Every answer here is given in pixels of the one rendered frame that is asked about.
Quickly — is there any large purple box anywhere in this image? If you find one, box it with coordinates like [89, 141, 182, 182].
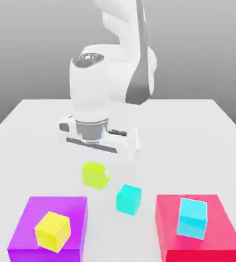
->
[7, 196, 89, 262]

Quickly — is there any small lime cube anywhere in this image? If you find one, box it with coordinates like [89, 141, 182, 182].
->
[81, 161, 112, 190]

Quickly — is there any large red box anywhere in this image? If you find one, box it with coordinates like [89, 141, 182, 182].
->
[155, 194, 236, 262]

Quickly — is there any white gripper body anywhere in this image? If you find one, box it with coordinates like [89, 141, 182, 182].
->
[65, 127, 142, 163]

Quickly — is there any small light blue cube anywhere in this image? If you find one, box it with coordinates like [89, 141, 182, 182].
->
[177, 198, 208, 241]

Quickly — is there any small turquoise cube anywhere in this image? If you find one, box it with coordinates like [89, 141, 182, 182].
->
[116, 183, 142, 216]

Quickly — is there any small yellow cube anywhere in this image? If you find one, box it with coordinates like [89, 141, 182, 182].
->
[34, 211, 72, 254]

